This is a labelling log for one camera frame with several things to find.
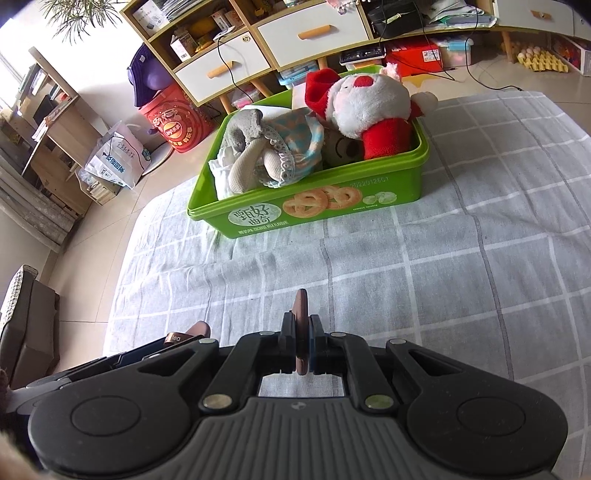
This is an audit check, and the red printed bucket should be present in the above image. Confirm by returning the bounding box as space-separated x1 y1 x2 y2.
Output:
139 83 222 154

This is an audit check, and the brown cardboard box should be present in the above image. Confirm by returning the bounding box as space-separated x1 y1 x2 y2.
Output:
76 168 116 206

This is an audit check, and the red white santa plush toy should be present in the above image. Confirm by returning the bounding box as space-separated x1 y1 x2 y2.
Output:
305 62 439 161

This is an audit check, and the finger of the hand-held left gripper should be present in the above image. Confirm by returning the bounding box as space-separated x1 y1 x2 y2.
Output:
99 339 206 367

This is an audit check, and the wooden shelf cabinet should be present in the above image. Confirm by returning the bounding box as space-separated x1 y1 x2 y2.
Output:
120 0 384 114

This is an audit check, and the patterned curtain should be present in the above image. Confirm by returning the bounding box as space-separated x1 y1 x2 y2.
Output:
0 138 77 252

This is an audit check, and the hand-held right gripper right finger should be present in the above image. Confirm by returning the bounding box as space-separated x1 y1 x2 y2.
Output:
310 315 525 412

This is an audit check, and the grey checked bed sheet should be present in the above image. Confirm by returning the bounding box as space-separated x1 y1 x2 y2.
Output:
104 90 591 416

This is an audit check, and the pile of white papers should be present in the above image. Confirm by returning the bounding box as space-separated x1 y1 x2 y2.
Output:
425 0 497 28

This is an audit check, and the white red toy box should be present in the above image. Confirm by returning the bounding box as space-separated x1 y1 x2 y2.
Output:
551 34 591 77

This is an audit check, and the clear storage box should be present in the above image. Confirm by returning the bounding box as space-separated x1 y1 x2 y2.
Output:
228 85 259 112

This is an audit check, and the curved wooden side cabinet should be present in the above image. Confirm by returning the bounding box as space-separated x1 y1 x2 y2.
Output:
369 0 591 63

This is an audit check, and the white paper bag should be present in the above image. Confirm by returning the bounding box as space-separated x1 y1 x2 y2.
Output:
83 121 153 190

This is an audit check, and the clear box with blue lid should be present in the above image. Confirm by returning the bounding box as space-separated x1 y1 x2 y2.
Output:
277 65 319 88

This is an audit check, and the yellow egg tray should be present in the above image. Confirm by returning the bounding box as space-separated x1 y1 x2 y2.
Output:
515 44 568 73

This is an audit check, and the clear box with black lid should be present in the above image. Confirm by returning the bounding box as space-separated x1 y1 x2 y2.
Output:
339 46 386 70

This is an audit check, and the clear box with colourful contents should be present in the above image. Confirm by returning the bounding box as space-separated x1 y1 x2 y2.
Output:
434 39 476 70

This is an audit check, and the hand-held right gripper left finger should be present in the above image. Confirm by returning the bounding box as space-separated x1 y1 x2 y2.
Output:
136 313 296 414

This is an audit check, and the black bag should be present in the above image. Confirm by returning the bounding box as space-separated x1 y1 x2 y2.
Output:
367 0 428 40

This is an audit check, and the small white carton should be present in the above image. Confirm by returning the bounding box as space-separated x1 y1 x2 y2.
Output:
170 34 192 61

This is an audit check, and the beige bunny doll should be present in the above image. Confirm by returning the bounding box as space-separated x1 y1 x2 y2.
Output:
226 113 363 193

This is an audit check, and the stack of papers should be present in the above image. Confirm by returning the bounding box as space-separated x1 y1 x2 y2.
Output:
161 0 208 19

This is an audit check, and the wooden desk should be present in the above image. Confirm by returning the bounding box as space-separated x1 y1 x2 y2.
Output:
0 46 121 217

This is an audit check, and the brown footstool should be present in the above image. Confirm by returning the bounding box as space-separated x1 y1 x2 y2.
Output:
0 265 61 391

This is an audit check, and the grey knitted towel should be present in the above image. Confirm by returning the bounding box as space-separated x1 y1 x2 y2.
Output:
221 108 265 153

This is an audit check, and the white cloth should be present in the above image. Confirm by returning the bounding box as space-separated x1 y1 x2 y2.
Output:
208 148 241 199

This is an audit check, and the green potted plant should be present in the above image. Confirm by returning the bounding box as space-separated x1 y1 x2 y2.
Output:
41 0 125 31

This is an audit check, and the red flat box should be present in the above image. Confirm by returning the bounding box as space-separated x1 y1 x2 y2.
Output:
385 39 444 77

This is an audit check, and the white round base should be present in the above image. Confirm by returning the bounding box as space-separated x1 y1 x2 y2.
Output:
143 148 174 176

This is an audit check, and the green plastic box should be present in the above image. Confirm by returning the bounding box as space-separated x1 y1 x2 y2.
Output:
187 65 429 240

